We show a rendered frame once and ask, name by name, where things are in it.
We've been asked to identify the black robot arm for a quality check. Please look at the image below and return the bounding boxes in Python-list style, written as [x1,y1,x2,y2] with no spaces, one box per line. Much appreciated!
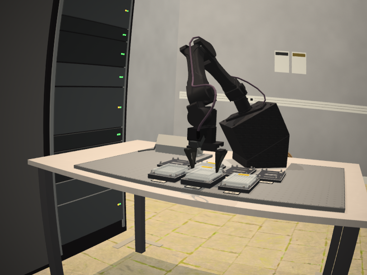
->
[179,38,266,148]

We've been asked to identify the light grey control panel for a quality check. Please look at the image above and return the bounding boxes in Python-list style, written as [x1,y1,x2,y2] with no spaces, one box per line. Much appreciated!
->
[138,134,204,157]

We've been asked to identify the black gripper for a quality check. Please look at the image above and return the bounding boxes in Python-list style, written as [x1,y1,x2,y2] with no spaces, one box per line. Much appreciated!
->
[184,141,227,173]

